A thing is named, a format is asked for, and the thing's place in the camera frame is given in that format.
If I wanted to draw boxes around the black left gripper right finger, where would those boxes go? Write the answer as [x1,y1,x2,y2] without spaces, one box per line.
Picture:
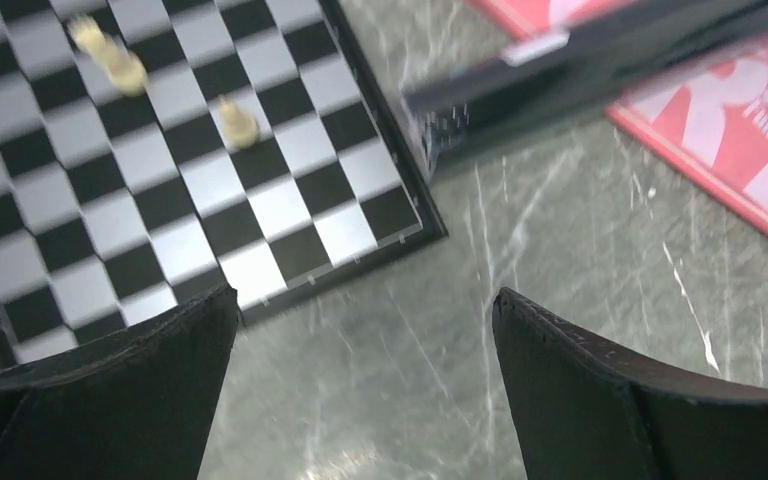
[492,288,768,479]

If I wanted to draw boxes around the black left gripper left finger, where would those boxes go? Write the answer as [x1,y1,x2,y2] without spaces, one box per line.
[0,285,240,479]

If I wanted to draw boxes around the pink racket bag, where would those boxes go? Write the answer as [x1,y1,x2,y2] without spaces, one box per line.
[480,1,768,236]

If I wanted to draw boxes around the black shuttlecock tube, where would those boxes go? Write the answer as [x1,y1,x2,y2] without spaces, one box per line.
[393,1,768,177]

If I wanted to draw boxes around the black white chessboard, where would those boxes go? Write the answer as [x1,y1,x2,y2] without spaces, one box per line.
[0,1,446,370]

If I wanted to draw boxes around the cream chess piece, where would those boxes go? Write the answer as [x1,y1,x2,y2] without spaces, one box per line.
[217,95,260,150]
[67,16,148,97]

